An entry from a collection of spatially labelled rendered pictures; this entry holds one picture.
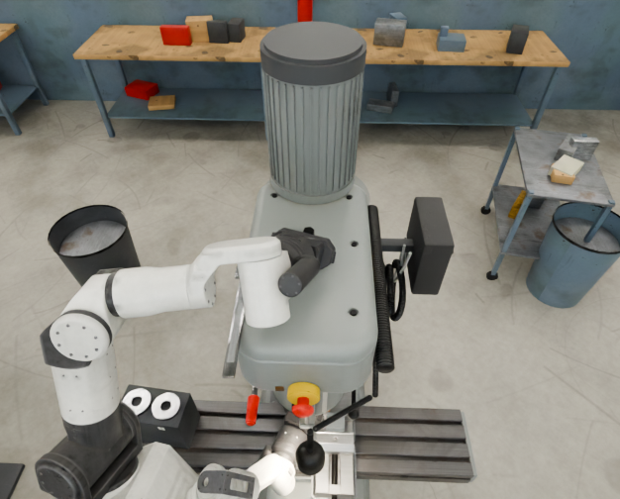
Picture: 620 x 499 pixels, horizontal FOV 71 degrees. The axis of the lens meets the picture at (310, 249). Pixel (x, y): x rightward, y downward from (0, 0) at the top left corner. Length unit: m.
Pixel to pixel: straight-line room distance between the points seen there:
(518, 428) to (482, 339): 0.60
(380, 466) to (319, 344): 0.97
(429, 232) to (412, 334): 1.94
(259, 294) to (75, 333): 0.25
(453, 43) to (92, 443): 4.26
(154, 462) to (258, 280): 0.47
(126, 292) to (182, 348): 2.42
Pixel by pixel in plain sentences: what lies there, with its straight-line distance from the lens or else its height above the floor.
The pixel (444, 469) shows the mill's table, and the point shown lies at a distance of 1.70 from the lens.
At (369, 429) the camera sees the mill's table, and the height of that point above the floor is 0.95.
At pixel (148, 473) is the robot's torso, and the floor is 1.67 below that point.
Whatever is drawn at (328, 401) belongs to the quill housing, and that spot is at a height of 1.42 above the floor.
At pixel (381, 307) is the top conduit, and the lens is 0.90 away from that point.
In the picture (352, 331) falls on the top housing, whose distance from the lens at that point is 0.76.
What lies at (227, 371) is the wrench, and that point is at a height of 1.90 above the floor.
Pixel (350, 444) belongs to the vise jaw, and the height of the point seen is 1.06.
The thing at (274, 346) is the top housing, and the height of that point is 1.89.
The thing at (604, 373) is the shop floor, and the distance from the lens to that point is 3.40.
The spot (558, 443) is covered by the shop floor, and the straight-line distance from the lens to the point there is 3.02.
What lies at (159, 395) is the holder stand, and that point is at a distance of 1.59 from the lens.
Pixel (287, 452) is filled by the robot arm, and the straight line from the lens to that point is 1.31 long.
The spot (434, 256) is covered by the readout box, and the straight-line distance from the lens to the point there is 1.19.
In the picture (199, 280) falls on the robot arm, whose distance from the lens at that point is 0.62.
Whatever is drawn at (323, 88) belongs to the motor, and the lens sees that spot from 0.83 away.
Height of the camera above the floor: 2.52
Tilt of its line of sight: 46 degrees down
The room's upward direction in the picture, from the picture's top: straight up
